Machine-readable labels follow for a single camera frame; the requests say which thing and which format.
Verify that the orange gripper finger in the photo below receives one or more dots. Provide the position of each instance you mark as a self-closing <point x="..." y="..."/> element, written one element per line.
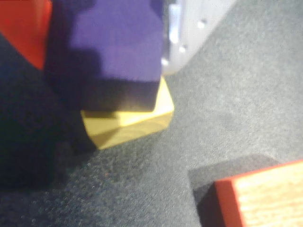
<point x="23" y="26"/>

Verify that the yellow wooden cube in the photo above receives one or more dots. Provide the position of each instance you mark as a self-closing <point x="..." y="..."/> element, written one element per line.
<point x="142" y="127"/>

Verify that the purple wooden cube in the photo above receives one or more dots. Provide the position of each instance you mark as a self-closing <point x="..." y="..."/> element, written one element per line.
<point x="118" y="42"/>

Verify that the orange wooden cube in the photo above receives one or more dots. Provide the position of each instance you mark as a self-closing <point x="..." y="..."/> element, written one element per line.
<point x="267" y="201"/>

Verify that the dark grey felt mat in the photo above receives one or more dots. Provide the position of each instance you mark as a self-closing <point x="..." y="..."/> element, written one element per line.
<point x="225" y="106"/>

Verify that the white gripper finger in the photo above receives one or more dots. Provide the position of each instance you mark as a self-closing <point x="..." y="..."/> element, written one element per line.
<point x="191" y="14"/>

